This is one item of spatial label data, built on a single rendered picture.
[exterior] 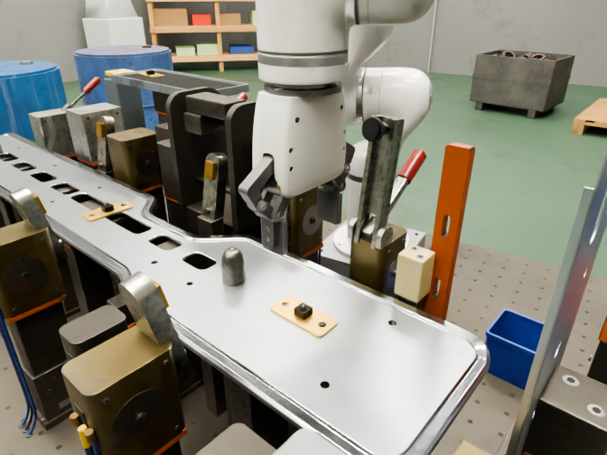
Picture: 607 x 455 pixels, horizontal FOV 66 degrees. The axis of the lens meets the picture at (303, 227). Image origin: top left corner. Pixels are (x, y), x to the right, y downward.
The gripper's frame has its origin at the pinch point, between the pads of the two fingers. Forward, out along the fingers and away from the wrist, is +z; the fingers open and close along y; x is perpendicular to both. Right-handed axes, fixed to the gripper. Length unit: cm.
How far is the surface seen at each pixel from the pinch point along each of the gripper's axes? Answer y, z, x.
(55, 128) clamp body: -15, 10, -102
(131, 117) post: -32, 9, -92
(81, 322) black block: 18.0, 13.1, -20.7
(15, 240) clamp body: 17.9, 7.6, -37.7
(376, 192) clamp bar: -14.7, 0.5, 0.1
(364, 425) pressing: 8.6, 12.1, 14.8
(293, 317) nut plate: 1.4, 11.9, -0.5
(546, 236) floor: -255, 113, -22
